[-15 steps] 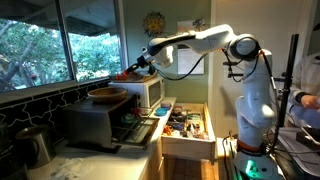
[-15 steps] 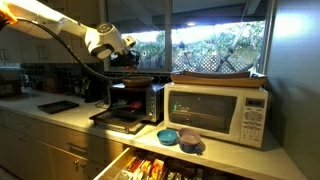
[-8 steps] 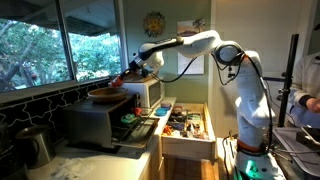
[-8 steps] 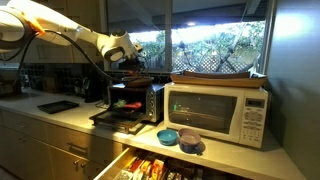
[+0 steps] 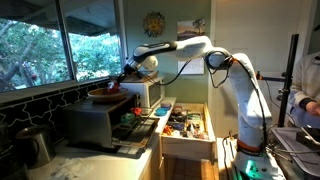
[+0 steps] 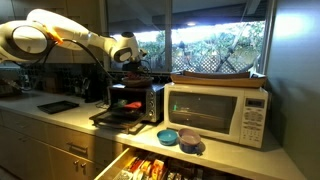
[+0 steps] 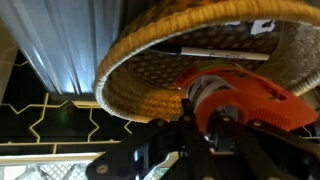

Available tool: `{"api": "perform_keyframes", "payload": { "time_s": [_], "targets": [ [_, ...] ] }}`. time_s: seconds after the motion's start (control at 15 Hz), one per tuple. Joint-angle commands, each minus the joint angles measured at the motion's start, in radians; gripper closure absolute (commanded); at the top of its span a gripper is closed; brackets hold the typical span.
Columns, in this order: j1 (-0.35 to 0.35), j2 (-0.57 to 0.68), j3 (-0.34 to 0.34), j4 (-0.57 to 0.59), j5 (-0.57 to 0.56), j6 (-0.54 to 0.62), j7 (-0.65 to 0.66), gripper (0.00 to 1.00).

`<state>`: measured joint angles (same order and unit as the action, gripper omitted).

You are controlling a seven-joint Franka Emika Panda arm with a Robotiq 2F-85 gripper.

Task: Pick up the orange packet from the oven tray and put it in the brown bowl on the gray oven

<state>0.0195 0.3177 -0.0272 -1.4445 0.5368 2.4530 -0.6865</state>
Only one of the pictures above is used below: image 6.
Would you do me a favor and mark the brown woven bowl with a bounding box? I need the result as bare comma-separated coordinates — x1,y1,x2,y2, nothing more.
121,77,153,88

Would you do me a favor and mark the open wooden drawer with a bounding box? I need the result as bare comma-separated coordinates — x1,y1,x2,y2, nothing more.
94,148,247,180

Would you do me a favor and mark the purple small bowl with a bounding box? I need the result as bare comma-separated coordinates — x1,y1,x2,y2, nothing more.
178,128,202,155

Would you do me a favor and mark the white microwave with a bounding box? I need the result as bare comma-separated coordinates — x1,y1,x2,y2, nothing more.
164,83,269,148

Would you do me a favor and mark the teal small bowl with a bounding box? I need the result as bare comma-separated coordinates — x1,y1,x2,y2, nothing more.
157,129,178,146

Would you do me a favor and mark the green packet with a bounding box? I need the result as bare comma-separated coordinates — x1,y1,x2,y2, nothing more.
114,100,128,109

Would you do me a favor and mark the silver toaster oven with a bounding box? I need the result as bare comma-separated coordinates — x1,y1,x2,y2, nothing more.
90,84,164,133

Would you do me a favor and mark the orange packet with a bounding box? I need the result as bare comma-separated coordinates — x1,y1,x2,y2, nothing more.
126,72,146,80

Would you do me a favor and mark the wooden tray on microwave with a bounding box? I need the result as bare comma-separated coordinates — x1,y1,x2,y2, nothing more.
170,71,267,88

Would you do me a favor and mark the black baking tray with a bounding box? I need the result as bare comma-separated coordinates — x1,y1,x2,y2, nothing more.
38,101,78,114

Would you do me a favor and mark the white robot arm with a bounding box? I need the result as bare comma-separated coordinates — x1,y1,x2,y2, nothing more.
0,9,147,63

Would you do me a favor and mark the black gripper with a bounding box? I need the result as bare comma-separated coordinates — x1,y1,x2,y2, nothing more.
122,49,147,73

